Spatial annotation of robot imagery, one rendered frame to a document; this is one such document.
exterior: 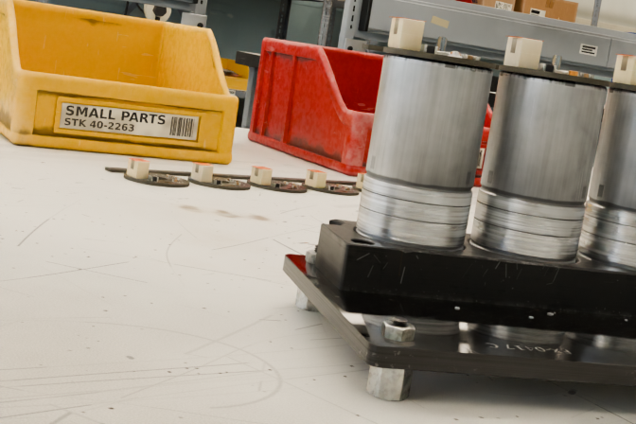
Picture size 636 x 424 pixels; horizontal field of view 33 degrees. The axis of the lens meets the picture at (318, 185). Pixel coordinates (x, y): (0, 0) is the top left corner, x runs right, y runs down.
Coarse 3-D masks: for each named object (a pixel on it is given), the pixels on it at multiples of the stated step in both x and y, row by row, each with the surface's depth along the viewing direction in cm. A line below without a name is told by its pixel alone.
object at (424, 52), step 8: (384, 48) 24; (392, 48) 23; (424, 48) 23; (432, 48) 23; (416, 56) 23; (424, 56) 23; (432, 56) 23; (440, 56) 23; (448, 56) 23; (464, 56) 24; (472, 56) 23; (472, 64) 23; (480, 64) 23; (488, 64) 23
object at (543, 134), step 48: (528, 96) 24; (576, 96) 23; (528, 144) 24; (576, 144) 24; (480, 192) 25; (528, 192) 24; (576, 192) 24; (480, 240) 24; (528, 240) 24; (576, 240) 24
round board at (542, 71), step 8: (544, 64) 24; (520, 72) 24; (528, 72) 24; (536, 72) 23; (544, 72) 23; (552, 72) 23; (576, 80) 23; (584, 80) 23; (592, 80) 23; (600, 80) 24
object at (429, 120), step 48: (384, 96) 23; (432, 96) 23; (480, 96) 23; (384, 144) 23; (432, 144) 23; (480, 144) 24; (384, 192) 23; (432, 192) 23; (384, 240) 23; (432, 240) 23
